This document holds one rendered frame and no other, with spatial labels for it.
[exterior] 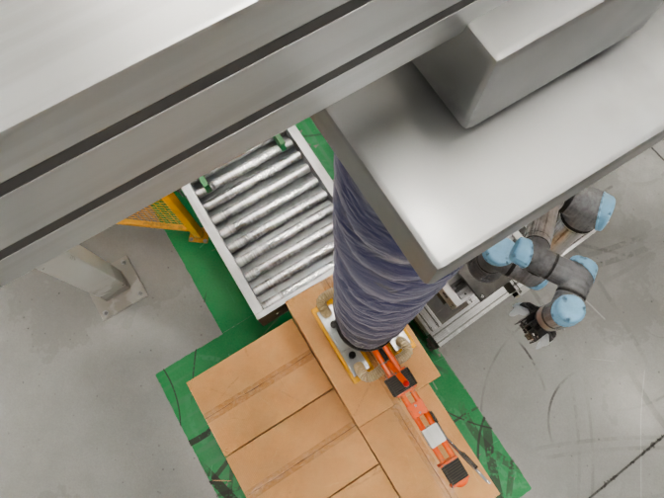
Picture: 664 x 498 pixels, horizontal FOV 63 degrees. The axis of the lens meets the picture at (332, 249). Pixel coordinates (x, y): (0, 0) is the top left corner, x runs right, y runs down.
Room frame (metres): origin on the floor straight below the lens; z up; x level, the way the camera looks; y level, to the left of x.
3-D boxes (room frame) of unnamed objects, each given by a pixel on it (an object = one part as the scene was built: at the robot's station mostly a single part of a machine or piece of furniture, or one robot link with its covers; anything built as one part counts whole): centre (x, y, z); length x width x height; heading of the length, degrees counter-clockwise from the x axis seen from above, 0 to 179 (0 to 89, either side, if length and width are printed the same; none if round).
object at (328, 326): (0.25, -0.03, 1.08); 0.34 x 0.10 x 0.05; 29
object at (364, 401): (0.27, -0.11, 0.74); 0.60 x 0.40 x 0.40; 29
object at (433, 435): (-0.12, -0.34, 1.17); 0.07 x 0.07 x 0.04; 29
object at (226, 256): (1.45, 0.94, 0.50); 2.31 x 0.05 x 0.19; 30
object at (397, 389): (0.07, -0.23, 1.18); 0.10 x 0.08 x 0.06; 119
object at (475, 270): (0.54, -0.64, 1.09); 0.15 x 0.15 x 0.10
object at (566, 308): (0.21, -0.60, 1.82); 0.09 x 0.08 x 0.11; 149
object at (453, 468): (-0.24, -0.40, 1.18); 0.08 x 0.07 x 0.05; 29
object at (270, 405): (-0.14, 0.00, 0.34); 1.20 x 1.00 x 0.40; 30
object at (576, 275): (0.31, -0.63, 1.82); 0.11 x 0.11 x 0.08; 59
